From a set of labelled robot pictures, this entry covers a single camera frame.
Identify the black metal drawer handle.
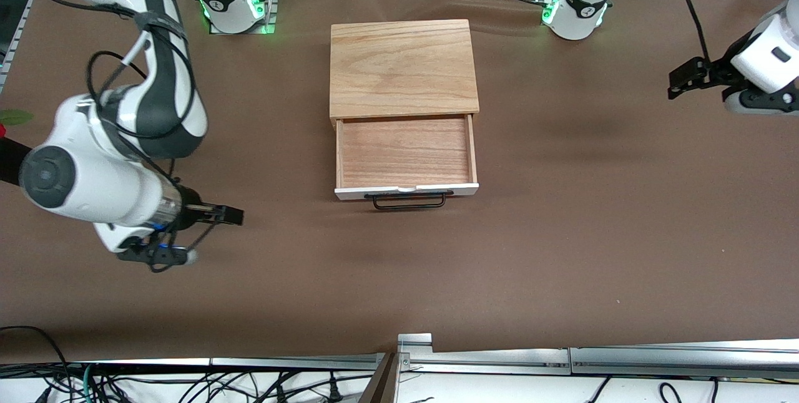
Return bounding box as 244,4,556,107
364,189,455,211

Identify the wooden drawer with white front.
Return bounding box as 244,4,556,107
333,113,481,202

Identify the light wooden drawer cabinet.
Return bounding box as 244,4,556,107
329,19,481,123

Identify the brown table cloth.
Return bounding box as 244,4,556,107
0,0,799,367

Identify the black cylindrical vase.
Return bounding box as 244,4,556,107
0,137,33,189

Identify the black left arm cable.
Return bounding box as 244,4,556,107
680,0,713,64

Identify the thin aluminium edge rail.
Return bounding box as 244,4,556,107
211,353,389,372

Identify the tangled black cable bundle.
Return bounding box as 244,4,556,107
37,369,375,403

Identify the black looping floor cable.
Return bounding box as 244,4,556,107
0,326,74,403

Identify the teal cable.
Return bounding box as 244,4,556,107
77,362,96,403

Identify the brown angled post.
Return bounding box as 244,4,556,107
358,352,401,403

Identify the perforated aluminium side rail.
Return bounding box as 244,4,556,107
0,0,61,93

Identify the long aluminium edge rail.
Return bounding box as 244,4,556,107
571,339,799,380

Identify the short aluminium edge rail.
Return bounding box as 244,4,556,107
403,346,572,375

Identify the thin black cable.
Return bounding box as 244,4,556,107
586,377,611,403

